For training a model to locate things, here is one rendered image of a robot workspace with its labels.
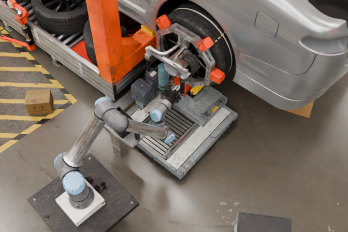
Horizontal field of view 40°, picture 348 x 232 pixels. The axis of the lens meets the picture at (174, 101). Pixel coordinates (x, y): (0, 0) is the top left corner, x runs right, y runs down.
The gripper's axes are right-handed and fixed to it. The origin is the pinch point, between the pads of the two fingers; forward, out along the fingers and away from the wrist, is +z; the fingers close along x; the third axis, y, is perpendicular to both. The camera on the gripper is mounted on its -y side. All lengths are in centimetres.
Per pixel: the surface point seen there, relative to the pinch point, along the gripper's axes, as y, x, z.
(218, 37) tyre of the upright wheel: -25.3, 33.5, 25.2
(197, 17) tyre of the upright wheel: -43, 21, 27
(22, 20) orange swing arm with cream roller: -74, -161, -3
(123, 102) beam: 20, -79, -5
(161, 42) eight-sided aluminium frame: -26.6, -21.1, 20.1
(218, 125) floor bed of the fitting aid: 72, -16, 30
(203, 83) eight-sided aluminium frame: 6.6, 13.2, 10.8
